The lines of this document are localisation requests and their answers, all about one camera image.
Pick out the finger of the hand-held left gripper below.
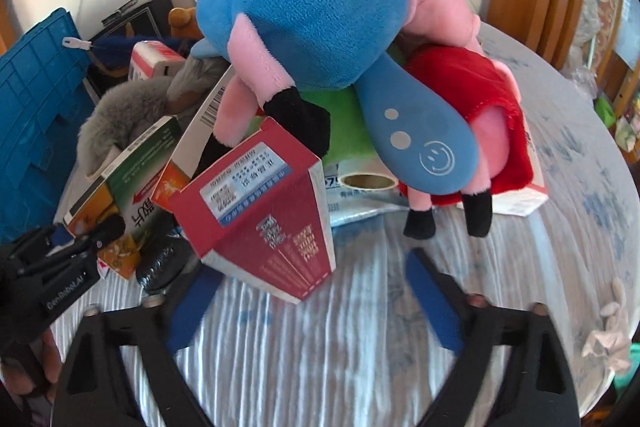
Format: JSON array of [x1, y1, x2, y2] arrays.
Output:
[[30, 224, 72, 254], [74, 214, 127, 256]]

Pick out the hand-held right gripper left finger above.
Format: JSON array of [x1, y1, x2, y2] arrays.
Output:
[[52, 264, 223, 427]]

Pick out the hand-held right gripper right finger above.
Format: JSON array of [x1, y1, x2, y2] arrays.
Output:
[[406, 248, 581, 427]]

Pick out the green orange medicine box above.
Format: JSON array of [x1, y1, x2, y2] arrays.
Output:
[[64, 116, 183, 282]]

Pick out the blue plastic crate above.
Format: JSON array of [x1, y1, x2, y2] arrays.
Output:
[[0, 8, 96, 244]]

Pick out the white floral cloth-covered desktop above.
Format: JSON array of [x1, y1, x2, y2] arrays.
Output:
[[50, 22, 640, 427]]

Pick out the person's left hand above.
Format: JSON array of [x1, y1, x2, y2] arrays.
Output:
[[0, 329, 63, 408]]

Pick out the black shiny pouch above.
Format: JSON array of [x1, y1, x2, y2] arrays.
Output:
[[135, 237, 194, 294]]

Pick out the blue white plastic packet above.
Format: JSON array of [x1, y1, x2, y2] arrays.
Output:
[[325, 177, 414, 229]]

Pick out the grey fluffy plush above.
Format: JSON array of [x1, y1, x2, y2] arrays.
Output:
[[77, 54, 232, 178]]

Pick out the white roll with cardboard core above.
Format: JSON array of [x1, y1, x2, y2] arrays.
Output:
[[325, 159, 399, 194]]

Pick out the blue smiley-face plush toy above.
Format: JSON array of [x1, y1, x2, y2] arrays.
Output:
[[190, 39, 478, 196]]

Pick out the white orange barcode box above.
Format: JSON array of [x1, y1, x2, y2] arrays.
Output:
[[150, 64, 267, 208]]

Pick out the white red medicine box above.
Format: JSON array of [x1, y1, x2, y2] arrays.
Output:
[[129, 41, 187, 82]]

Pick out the crumpled white tissue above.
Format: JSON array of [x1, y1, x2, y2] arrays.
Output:
[[581, 279, 635, 372]]

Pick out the dark blue fluffy plush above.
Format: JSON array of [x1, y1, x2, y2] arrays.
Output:
[[62, 34, 175, 68]]

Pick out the pink pig plush red dress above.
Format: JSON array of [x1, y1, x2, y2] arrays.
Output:
[[400, 44, 533, 240]]

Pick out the green plush toy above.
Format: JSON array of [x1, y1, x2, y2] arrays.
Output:
[[255, 84, 383, 170]]

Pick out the person's green clothing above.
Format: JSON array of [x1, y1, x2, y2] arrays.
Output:
[[611, 341, 640, 404]]

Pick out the black metal clip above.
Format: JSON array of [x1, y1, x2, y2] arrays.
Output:
[[102, 0, 139, 26]]

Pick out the black framed box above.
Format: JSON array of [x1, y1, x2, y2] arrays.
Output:
[[82, 0, 173, 102]]

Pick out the brown bear plush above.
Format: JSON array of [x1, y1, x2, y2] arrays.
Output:
[[167, 7, 202, 42]]

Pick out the green bag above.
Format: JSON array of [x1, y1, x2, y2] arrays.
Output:
[[594, 94, 619, 128]]

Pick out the pink pig plush blue shirt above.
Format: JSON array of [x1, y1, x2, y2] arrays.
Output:
[[191, 0, 483, 158]]

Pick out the rolled patterned carpets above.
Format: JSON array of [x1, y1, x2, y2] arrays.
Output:
[[570, 0, 626, 75]]

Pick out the wooden frame glass door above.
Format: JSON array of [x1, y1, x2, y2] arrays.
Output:
[[612, 0, 640, 72]]

